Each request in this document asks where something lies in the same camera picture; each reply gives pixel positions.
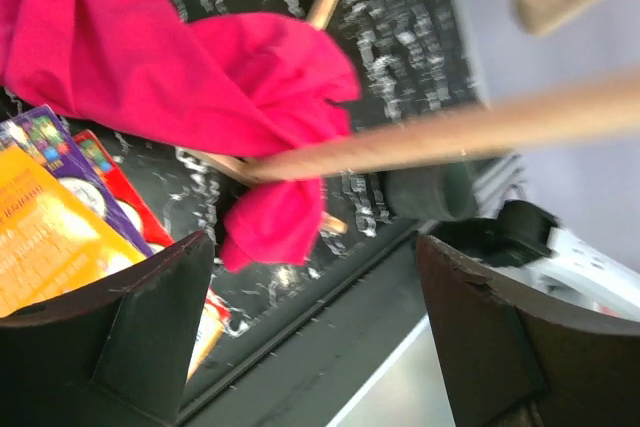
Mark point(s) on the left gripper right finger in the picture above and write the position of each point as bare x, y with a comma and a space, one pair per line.
513, 356

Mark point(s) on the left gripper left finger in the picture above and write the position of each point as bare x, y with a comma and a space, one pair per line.
113, 353

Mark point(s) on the red t shirt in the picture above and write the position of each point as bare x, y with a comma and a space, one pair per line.
244, 85

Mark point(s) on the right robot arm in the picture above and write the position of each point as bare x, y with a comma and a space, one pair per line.
533, 247

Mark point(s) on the red book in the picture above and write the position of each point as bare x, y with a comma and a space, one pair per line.
214, 315

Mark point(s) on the orange book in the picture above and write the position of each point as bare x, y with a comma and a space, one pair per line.
51, 243

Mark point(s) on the black cylindrical cup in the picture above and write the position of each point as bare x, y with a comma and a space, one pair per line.
442, 193

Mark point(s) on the purple book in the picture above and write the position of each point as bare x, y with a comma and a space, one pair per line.
40, 134

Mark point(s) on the wooden clothes rack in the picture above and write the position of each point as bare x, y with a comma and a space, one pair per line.
588, 110

